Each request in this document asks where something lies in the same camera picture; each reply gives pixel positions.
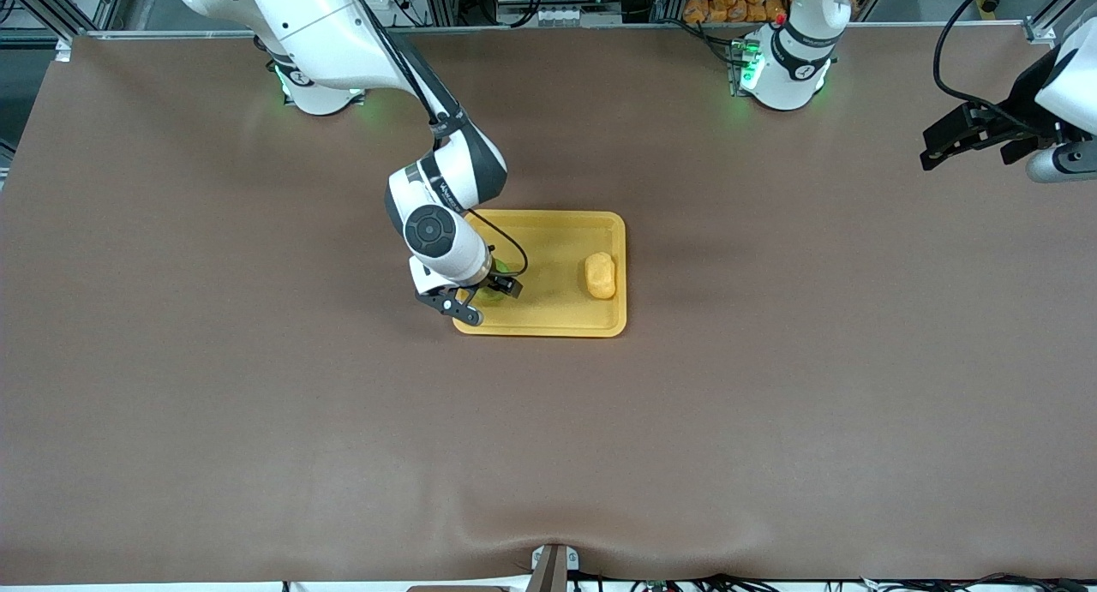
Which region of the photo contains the green apple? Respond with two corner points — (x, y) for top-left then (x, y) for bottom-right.
(474, 260), (515, 307)

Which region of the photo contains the yellow potato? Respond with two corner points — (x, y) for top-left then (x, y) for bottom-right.
(584, 251), (618, 301)

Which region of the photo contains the yellow plastic tray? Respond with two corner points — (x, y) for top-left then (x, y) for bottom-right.
(452, 209), (627, 338)

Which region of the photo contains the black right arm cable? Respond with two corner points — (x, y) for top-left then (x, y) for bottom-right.
(343, 0), (529, 280)

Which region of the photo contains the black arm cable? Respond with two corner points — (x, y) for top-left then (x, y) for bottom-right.
(932, 0), (1029, 135)
(343, 0), (529, 280)

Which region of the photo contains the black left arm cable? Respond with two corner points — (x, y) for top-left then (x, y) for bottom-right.
(932, 0), (1029, 135)

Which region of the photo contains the aluminium table edge rail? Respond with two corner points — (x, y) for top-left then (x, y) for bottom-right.
(86, 20), (1025, 40)

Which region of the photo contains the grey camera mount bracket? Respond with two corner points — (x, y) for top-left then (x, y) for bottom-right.
(530, 543), (580, 592)

